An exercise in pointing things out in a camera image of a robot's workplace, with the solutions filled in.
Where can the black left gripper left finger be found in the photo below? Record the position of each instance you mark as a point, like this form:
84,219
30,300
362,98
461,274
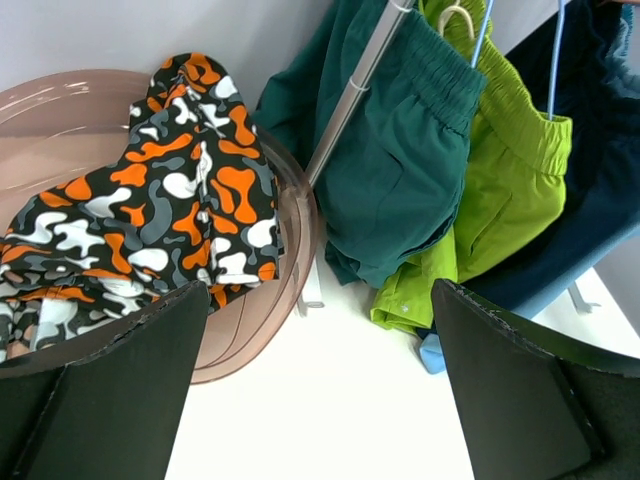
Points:
107,404

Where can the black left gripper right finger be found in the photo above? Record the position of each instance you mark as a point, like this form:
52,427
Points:
534,403

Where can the orange camouflage shorts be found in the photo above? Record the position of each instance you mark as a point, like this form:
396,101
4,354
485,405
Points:
191,198

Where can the light blue shorts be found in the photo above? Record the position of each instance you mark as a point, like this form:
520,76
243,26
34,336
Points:
579,279

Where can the lime green shorts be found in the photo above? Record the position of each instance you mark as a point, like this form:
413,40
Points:
514,183

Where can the teal green shorts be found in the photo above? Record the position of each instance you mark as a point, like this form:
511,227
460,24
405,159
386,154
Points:
394,181

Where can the navy blue shorts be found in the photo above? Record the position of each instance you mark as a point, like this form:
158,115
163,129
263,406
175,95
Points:
599,90

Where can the blue hanger under teal shorts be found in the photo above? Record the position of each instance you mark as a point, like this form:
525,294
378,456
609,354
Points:
481,34

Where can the blue hanger under green shorts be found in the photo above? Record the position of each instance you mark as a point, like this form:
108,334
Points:
555,58

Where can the silver clothes rack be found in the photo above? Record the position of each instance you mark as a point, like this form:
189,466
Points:
389,23

